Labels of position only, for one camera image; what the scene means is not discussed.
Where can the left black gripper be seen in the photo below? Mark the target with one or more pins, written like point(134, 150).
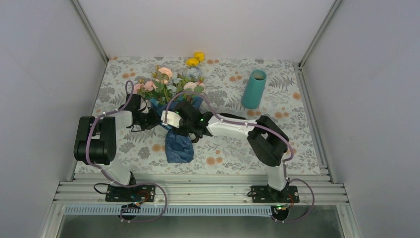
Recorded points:
point(154, 121)

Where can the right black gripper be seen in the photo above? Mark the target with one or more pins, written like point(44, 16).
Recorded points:
point(181, 133)

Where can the blue wrapping paper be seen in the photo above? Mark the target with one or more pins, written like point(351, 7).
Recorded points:
point(178, 148)

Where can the artificial flower bouquet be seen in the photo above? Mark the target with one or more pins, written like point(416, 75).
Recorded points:
point(165, 83)

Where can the black ribbon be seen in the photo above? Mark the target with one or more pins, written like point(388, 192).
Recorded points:
point(197, 135)

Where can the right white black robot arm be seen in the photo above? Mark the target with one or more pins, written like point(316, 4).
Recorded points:
point(268, 142)

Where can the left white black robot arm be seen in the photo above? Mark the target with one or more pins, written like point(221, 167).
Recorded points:
point(96, 137)

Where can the teal cylindrical vase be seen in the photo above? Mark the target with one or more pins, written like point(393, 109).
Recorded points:
point(254, 89)

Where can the floral patterned table mat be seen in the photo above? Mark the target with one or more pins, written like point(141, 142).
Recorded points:
point(224, 82)

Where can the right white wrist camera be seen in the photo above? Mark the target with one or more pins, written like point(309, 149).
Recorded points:
point(169, 118)

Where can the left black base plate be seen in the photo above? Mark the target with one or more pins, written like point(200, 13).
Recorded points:
point(144, 193)

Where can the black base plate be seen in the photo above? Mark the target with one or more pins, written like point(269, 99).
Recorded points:
point(144, 193)
point(266, 194)

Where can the aluminium rail frame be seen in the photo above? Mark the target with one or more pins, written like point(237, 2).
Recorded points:
point(202, 190)

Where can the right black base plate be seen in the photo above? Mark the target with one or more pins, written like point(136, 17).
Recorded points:
point(266, 194)

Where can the slotted grey cable duct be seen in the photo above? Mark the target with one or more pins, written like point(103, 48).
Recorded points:
point(171, 210)

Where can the left aluminium corner post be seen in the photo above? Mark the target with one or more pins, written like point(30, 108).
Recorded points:
point(89, 28)

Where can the aluminium corner post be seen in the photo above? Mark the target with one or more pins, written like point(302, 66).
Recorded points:
point(325, 23)
point(89, 28)

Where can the right aluminium corner post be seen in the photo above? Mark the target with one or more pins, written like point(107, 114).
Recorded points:
point(325, 23)

